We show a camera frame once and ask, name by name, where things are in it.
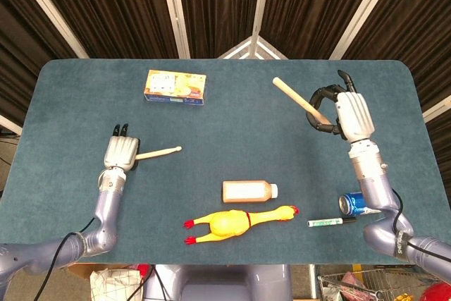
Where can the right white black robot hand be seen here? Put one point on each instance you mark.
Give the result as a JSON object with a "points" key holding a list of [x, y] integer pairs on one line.
{"points": [[354, 117]]}

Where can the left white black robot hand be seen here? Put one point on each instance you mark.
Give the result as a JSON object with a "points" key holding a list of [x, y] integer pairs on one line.
{"points": [[120, 151]]}

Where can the plain wooden drumstick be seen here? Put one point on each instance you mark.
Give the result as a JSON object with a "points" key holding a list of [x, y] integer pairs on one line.
{"points": [[158, 153]]}

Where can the wooden drumstick with black band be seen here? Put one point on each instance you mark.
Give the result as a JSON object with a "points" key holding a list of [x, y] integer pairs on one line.
{"points": [[292, 94]]}

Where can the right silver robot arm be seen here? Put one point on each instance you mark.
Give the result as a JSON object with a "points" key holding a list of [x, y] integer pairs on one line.
{"points": [[373, 188]]}

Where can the teal felt table cover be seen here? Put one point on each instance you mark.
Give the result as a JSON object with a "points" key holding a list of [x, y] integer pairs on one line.
{"points": [[88, 103]]}

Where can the blue yellow cardboard box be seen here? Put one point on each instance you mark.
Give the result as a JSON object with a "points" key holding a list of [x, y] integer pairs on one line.
{"points": [[176, 86]]}

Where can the blue white soda can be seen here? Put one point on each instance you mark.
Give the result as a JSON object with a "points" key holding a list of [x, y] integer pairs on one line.
{"points": [[350, 204]]}

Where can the green white marker pen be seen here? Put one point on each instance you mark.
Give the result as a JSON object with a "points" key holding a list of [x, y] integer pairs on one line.
{"points": [[324, 222]]}

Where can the small red object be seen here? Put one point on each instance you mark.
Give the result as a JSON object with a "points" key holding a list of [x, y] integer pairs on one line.
{"points": [[142, 270]]}

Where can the yellow rubber chicken toy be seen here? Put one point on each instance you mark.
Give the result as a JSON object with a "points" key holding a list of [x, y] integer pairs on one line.
{"points": [[225, 225]]}

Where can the brown drink bottle white cap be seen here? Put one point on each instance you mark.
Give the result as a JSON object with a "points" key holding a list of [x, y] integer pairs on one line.
{"points": [[246, 191]]}

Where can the white plaid bag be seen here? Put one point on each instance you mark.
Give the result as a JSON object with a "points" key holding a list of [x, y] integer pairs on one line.
{"points": [[112, 285]]}

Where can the silver robot torso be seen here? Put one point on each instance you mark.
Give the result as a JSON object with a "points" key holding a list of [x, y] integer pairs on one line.
{"points": [[218, 283]]}

